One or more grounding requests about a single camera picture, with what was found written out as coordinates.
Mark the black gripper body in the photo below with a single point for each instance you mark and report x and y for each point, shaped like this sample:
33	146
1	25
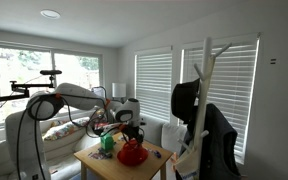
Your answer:
132	131

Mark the red brimmed hat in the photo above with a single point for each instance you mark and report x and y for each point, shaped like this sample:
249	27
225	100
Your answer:
132	156

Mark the black brimmed hat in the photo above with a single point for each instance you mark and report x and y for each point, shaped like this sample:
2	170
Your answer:
184	100

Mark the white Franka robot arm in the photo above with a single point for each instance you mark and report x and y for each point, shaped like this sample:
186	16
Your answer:
77	95

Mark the white wooden coat rack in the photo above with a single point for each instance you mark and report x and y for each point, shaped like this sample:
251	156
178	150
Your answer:
206	66

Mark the small blue toy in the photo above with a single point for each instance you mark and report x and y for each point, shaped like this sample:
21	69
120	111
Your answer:
156	154

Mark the green ridged plastic object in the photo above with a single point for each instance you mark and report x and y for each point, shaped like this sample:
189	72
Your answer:
106	141

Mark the light wooden table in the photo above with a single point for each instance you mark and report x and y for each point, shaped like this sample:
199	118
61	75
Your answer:
117	170

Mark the red green christmas sticker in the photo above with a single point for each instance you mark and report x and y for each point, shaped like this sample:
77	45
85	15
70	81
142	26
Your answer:
93	155

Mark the orange octopus plush toy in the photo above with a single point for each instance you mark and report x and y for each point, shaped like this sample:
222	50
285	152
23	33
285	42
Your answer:
174	160

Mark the white shade table lamp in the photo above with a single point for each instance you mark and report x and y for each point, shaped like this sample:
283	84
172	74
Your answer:
119	90

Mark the white tote bag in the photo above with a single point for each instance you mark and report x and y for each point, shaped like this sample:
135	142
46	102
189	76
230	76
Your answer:
187	168

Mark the floral throw pillow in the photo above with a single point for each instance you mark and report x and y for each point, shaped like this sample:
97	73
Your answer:
64	130

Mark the light grey sofa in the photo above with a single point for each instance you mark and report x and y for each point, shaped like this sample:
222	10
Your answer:
60	150

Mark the dark blue quilted jacket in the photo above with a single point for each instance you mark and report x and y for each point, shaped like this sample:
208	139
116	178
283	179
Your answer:
217	146

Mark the wide white window blind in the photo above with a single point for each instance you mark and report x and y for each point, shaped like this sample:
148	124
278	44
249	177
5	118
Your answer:
237	93

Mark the large glass window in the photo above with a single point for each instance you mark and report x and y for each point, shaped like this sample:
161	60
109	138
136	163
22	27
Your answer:
17	66

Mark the round ceiling light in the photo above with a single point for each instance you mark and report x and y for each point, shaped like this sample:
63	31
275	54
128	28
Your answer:
50	14

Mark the black stereo camera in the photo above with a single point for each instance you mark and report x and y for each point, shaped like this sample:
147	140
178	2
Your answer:
50	72

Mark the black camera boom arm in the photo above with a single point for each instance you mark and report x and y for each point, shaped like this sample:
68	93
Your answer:
20	87

